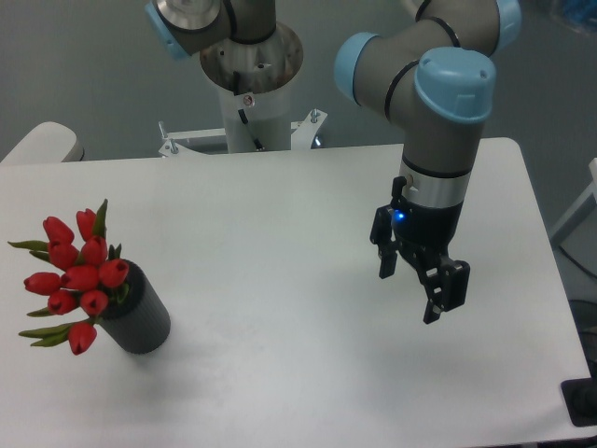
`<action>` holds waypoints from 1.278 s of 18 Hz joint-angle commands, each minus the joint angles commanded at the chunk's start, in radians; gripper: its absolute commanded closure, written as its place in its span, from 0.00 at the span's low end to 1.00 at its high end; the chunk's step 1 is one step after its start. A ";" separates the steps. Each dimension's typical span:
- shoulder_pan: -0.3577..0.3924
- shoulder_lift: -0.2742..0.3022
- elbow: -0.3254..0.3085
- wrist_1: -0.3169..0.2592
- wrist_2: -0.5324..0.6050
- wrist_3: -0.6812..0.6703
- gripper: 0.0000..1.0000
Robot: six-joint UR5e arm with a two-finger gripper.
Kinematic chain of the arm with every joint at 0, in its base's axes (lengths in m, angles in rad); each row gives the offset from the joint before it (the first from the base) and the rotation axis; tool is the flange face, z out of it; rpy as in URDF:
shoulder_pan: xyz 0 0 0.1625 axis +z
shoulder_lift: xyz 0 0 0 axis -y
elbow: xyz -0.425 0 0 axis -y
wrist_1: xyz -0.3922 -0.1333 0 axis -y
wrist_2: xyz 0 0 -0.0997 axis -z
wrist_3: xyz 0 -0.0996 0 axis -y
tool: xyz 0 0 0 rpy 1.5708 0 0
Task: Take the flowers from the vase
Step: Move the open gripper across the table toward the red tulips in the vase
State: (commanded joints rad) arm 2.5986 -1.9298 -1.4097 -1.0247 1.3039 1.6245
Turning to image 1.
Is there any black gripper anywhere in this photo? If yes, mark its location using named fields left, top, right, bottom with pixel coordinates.
left=369, top=196, right=470, bottom=324

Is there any red tulip bouquet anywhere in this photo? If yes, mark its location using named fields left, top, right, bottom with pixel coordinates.
left=9, top=201, right=132, bottom=356

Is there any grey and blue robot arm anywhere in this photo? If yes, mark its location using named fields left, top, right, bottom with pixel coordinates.
left=146, top=1, right=521, bottom=324

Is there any dark grey ribbed vase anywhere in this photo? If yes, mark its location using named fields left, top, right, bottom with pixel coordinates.
left=99, top=260, right=171, bottom=355

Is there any black device at table edge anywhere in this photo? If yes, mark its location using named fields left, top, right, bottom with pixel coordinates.
left=561, top=378, right=596, bottom=427

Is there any clear bag with blue items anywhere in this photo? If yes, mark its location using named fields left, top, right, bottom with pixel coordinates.
left=549, top=0, right=596, bottom=34

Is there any white chair back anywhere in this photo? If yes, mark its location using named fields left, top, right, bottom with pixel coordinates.
left=1, top=121, right=85, bottom=166

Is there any white furniture frame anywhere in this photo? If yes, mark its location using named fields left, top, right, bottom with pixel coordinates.
left=548, top=159, right=596, bottom=247

